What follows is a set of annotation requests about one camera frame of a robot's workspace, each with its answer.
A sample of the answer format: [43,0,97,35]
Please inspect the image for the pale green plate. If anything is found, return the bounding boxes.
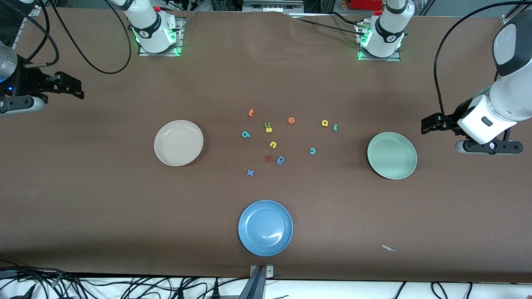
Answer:
[367,132,418,180]

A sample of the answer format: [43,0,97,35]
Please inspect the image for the large table cover sheet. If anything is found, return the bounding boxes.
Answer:
[0,7,532,284]

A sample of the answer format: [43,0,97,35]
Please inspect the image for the beige brown plate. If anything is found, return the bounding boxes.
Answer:
[154,120,204,167]

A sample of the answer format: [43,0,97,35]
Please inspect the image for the red box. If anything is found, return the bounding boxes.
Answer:
[350,0,384,11]

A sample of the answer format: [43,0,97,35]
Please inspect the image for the blue plate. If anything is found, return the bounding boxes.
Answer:
[238,200,293,257]

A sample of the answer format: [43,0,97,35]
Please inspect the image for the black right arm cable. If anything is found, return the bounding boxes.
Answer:
[24,0,133,75]

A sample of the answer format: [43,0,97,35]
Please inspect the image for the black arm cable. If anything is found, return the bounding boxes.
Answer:
[433,0,532,121]
[24,0,133,75]

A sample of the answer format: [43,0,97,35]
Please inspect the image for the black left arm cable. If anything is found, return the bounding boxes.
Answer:
[433,0,532,121]

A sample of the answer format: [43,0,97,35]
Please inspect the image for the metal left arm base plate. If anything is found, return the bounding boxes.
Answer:
[358,49,401,62]

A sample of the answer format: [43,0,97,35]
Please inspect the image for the short black base cable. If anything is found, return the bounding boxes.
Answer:
[332,12,360,25]

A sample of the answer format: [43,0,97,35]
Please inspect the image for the long black base cable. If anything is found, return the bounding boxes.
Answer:
[291,15,366,36]

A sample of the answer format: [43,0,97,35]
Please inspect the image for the black cable tangle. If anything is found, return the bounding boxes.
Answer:
[0,260,250,299]

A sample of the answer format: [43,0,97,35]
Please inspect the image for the grey metal frame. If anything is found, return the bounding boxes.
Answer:
[242,0,305,13]

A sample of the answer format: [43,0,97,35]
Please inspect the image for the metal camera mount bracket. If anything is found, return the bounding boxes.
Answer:
[239,265,275,299]

